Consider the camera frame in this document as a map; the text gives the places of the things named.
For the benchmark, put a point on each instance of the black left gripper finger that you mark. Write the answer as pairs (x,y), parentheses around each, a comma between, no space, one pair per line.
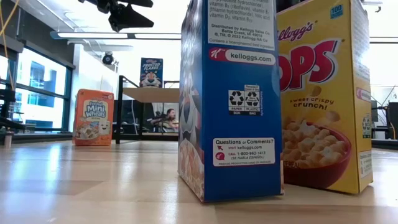
(138,2)
(130,21)

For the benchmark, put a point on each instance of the blue Frosted Flakes cereal box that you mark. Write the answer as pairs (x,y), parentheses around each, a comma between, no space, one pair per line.
(151,73)
(242,118)

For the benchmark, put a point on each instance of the yellow Corn Pops cereal box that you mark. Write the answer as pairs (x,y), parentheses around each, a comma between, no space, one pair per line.
(320,93)

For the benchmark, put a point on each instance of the orange Mini Wheats cereal box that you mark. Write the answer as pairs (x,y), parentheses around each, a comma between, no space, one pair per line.
(93,118)

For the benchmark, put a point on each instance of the dark background desk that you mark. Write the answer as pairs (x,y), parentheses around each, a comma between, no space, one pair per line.
(130,115)

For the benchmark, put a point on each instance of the dark framed window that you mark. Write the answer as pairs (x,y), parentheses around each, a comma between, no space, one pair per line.
(66,93)

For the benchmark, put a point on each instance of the person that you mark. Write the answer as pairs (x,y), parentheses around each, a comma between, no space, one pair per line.
(170,116)

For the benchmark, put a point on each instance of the black background equipment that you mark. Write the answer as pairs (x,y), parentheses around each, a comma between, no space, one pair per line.
(392,118)

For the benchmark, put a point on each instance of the small grey cylinder stub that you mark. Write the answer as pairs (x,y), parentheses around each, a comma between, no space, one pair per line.
(8,140)

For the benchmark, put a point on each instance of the round black ceiling camera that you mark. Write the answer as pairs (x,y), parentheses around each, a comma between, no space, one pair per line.
(108,58)

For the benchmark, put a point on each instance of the wooden shelf with black frame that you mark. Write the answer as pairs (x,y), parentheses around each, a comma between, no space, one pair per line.
(149,95)

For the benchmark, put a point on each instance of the black aluminium table frame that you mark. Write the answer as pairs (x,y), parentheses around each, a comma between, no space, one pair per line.
(46,137)

